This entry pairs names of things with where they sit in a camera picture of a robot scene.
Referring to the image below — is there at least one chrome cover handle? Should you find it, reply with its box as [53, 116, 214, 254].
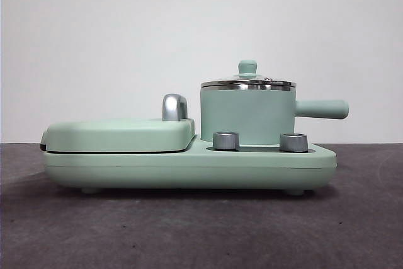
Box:
[161, 93, 190, 122]

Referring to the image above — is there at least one mint green griddle cover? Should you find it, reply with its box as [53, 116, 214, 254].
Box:
[40, 117, 196, 154]

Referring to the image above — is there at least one glass lid with green knob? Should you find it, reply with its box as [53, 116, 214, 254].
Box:
[201, 59, 296, 89]

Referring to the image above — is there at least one mint green pot with handle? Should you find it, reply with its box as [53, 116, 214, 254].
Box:
[200, 83, 349, 146]

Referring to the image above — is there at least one mint green breakfast machine base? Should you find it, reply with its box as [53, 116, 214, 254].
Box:
[42, 134, 337, 195]

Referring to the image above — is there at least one silver control dial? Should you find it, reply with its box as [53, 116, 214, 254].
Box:
[279, 132, 308, 152]
[212, 130, 241, 151]

